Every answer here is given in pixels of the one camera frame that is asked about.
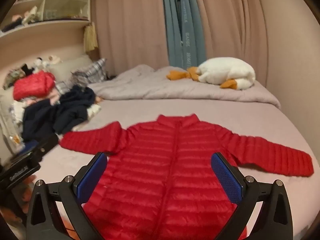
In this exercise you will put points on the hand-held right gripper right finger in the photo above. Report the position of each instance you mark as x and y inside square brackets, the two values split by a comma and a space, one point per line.
[226, 177]

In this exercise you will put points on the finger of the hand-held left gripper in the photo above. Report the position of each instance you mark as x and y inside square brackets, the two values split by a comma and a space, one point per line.
[47, 143]

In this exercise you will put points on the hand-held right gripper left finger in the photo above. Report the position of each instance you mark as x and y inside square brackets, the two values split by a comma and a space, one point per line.
[92, 177]

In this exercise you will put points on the red puffer jacket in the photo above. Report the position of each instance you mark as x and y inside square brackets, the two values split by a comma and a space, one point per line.
[33, 86]
[165, 170]

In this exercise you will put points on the black coat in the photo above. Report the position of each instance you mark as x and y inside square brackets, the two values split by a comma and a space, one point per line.
[37, 120]

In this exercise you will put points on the clear plastic bag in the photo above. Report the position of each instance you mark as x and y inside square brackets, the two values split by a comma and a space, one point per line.
[10, 127]

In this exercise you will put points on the pink cloth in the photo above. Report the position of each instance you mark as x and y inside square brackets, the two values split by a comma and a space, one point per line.
[55, 97]

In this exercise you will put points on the navy hoodie pile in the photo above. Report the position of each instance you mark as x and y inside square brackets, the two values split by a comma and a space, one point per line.
[75, 105]

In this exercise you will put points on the white cloth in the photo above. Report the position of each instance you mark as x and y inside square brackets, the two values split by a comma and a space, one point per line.
[94, 110]

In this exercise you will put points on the folded red puffer jacket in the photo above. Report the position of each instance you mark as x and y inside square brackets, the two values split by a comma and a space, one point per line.
[33, 86]

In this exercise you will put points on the plaid cloth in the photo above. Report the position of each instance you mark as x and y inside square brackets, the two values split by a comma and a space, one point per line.
[63, 86]

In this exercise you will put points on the small peach item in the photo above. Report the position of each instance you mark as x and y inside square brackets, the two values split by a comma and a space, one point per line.
[98, 100]

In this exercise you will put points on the camouflage cloth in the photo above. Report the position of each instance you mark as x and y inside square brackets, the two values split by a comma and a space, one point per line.
[12, 78]

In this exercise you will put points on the small plush toys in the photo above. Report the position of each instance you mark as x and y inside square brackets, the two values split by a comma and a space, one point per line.
[46, 61]

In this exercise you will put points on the bed with pink sheet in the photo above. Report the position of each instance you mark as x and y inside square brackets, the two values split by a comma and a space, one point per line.
[140, 110]

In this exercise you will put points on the plaid pillow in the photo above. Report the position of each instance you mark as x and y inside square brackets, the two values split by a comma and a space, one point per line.
[93, 71]

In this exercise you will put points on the white goose plush toy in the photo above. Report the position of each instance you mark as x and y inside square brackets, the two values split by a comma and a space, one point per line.
[225, 71]

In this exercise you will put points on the grey duvet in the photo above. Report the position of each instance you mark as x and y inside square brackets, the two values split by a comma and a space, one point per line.
[150, 85]

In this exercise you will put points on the yellow hanging cloth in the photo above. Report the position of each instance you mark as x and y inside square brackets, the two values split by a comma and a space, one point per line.
[90, 38]

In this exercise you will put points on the beige curtain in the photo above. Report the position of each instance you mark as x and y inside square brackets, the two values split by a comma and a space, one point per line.
[130, 17]

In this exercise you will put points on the blue-grey curtain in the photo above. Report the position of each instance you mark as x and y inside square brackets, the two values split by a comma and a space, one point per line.
[185, 25]

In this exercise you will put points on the white wall shelf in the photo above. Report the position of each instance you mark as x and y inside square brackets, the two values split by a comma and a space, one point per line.
[50, 28]

